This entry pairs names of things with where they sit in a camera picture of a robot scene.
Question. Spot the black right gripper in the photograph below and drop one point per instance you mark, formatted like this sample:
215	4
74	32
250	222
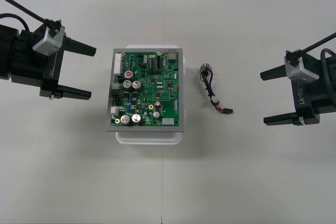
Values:
305	100

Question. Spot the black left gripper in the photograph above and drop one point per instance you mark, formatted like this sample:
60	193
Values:
29	61

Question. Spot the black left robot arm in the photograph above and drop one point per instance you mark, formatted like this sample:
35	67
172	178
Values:
8	51

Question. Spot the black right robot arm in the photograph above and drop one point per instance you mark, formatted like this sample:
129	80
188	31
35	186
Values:
330	85

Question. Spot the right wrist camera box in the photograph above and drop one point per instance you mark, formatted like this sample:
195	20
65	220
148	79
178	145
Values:
302	70

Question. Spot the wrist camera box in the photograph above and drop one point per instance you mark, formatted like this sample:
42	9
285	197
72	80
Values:
302	70
48	41

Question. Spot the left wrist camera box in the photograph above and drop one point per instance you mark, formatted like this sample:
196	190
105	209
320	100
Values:
48	41

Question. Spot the green circuit board grey frame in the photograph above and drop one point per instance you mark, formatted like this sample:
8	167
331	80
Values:
157	90

